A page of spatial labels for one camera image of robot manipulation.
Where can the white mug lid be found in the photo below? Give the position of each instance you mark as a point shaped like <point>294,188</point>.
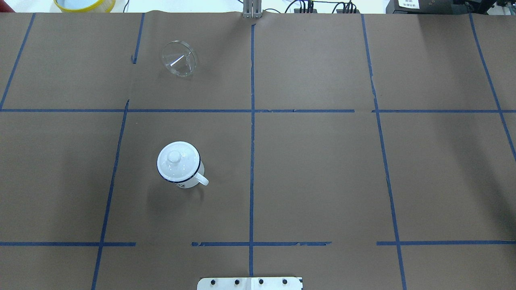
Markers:
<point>177,161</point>

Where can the clear plastic funnel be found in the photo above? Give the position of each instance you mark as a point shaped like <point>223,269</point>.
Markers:
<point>179,58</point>

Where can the white enamel mug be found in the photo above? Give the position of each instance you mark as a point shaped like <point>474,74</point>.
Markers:
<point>189,179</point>

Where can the yellow tape roll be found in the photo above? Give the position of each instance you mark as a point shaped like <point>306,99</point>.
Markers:
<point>85,6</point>

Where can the aluminium frame post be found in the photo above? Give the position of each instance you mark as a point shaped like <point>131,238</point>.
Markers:
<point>252,9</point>

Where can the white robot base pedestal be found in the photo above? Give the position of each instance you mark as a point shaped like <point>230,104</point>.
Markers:
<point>251,283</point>

